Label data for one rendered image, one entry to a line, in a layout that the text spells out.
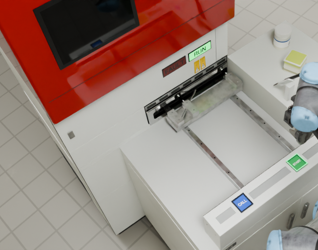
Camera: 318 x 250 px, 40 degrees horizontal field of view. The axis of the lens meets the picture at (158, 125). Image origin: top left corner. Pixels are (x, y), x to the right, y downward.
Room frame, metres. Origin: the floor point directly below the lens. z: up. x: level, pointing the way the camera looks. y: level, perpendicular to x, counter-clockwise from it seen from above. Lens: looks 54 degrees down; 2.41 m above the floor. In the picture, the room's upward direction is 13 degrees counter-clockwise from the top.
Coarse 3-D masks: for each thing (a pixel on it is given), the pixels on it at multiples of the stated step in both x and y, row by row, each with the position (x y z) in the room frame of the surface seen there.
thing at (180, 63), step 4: (180, 60) 1.23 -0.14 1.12; (184, 60) 1.23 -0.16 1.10; (172, 64) 1.21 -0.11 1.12; (176, 64) 1.22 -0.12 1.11; (180, 64) 1.23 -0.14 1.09; (168, 68) 1.20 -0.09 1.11; (172, 68) 1.21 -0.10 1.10; (176, 68) 1.22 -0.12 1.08; (164, 72) 1.19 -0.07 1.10; (168, 72) 1.20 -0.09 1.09
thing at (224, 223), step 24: (312, 144) 0.80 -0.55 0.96; (288, 168) 0.73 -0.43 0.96; (312, 168) 0.71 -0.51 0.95; (240, 192) 0.67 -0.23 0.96; (264, 192) 0.65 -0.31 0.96; (288, 192) 0.67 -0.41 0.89; (216, 216) 0.61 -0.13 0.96; (240, 216) 0.59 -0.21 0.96; (264, 216) 0.62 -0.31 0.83; (216, 240) 0.55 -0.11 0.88
